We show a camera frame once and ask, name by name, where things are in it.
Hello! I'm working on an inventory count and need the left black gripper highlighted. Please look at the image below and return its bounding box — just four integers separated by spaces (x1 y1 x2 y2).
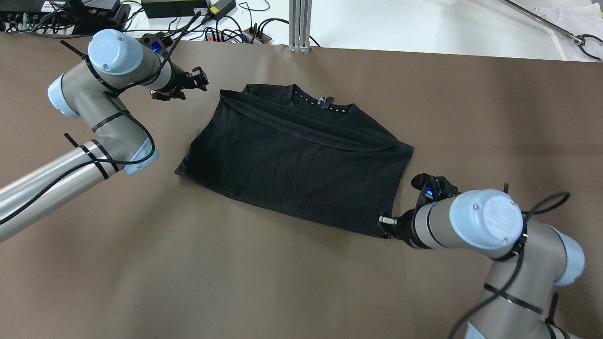
151 64 209 102

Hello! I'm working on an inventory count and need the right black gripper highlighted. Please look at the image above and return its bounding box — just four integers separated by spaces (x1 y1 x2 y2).
378 210 417 245

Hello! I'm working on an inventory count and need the black t-shirt with logo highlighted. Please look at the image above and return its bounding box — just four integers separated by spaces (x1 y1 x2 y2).
175 84 414 238

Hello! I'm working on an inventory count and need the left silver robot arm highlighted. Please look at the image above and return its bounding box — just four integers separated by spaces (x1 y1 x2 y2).
1 29 209 241

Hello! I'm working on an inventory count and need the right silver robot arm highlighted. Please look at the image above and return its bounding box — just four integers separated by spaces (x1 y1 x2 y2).
378 187 585 339

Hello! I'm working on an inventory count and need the black power adapter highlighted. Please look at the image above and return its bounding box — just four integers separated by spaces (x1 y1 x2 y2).
201 0 236 25

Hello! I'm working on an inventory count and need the long metal grabber pole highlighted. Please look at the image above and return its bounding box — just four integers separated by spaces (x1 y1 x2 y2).
500 0 603 62

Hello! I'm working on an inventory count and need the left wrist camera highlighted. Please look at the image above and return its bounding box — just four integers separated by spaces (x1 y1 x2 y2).
138 32 174 57

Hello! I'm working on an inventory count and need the aluminium frame post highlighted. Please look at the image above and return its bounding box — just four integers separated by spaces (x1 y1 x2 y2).
288 0 312 53

